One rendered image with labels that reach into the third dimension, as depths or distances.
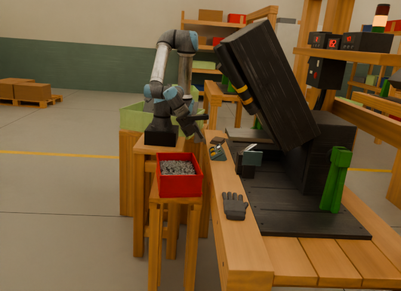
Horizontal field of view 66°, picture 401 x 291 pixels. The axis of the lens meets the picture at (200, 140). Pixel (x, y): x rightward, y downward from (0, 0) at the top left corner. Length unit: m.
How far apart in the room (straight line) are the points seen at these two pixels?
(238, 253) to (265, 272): 0.10
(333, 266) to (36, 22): 9.10
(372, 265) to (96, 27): 8.50
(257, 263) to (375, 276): 0.37
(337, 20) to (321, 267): 1.27
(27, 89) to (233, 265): 6.45
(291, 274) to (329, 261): 0.16
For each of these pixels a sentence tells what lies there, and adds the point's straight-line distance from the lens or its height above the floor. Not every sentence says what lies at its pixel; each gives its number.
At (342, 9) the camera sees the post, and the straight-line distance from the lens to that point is 1.90.
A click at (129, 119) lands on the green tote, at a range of 2.59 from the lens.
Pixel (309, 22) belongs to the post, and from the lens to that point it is 2.29.
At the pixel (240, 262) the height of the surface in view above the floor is 0.90.
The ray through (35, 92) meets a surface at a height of 0.32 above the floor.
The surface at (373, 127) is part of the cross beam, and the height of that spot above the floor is 1.22.
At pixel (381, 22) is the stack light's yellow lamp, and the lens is 1.57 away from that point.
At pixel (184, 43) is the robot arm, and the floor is 1.51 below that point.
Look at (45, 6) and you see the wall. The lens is 9.45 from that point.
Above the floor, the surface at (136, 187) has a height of 0.57.
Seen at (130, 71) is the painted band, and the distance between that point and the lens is 8.88.
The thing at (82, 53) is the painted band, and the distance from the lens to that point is 9.15.
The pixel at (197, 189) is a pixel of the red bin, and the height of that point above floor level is 0.84.
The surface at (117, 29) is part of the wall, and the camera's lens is 8.90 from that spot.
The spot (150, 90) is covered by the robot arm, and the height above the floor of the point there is 1.25.
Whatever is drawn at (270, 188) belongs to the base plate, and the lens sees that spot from 1.50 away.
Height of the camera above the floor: 1.53
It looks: 18 degrees down
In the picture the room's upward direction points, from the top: 4 degrees clockwise
